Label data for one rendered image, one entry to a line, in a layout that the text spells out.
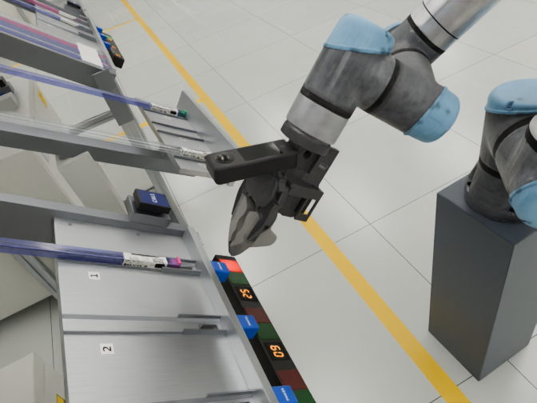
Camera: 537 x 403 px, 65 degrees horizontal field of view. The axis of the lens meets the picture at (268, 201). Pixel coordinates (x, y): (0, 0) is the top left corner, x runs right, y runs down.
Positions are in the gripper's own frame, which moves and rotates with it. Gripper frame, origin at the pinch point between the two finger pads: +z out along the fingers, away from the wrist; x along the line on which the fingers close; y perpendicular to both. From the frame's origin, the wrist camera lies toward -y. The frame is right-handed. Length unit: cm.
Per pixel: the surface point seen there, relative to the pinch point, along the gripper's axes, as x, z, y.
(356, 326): 17, 33, 70
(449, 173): 52, -14, 118
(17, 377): 6.4, 35.2, -19.9
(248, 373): -19.0, 3.8, -3.5
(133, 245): 4.0, 4.9, -12.3
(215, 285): -5.6, 2.7, -3.4
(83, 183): 29.7, 11.1, -14.8
